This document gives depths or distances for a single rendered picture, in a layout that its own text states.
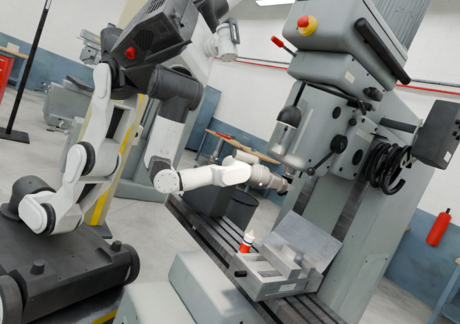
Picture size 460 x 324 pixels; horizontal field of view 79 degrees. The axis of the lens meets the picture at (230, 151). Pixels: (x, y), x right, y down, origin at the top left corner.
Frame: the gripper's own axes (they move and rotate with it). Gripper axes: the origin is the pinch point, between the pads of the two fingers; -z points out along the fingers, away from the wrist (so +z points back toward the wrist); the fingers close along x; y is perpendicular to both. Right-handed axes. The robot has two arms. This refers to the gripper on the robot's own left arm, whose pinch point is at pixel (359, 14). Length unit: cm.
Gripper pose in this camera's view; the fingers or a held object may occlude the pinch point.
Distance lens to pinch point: 124.9
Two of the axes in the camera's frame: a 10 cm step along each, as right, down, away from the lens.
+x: -3.9, -0.5, -9.2
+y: 7.5, -6.0, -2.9
